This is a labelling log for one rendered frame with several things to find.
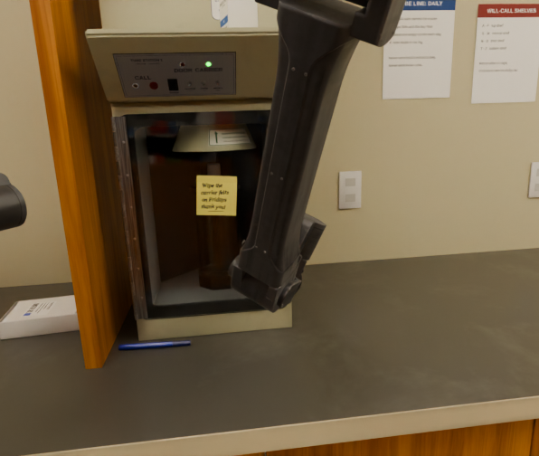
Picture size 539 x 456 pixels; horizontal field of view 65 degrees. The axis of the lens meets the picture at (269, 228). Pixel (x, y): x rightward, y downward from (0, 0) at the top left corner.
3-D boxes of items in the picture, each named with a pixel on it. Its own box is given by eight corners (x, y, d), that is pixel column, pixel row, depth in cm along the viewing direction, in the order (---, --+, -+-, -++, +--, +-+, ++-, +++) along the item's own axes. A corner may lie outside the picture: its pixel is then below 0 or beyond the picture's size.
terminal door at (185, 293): (139, 318, 86) (116, 114, 77) (288, 307, 89) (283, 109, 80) (138, 320, 85) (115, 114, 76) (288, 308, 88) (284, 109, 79)
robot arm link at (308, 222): (223, 277, 57) (278, 310, 54) (260, 200, 55) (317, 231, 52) (256, 268, 68) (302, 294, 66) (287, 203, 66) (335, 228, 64)
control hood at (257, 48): (108, 102, 76) (102, 42, 74) (288, 98, 80) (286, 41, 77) (91, 99, 65) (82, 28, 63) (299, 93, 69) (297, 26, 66)
